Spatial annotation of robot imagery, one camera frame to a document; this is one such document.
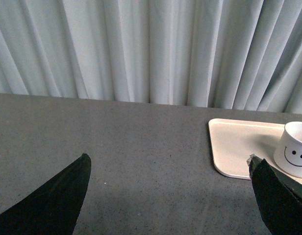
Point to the cream rectangular plate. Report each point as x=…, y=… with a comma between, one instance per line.
x=233, y=141

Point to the light grey curtain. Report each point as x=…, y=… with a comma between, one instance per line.
x=232, y=54

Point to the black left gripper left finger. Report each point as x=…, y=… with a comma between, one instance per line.
x=54, y=207

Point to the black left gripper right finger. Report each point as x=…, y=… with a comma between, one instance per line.
x=279, y=197

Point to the white smiley face mug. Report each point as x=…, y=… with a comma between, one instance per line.
x=288, y=153

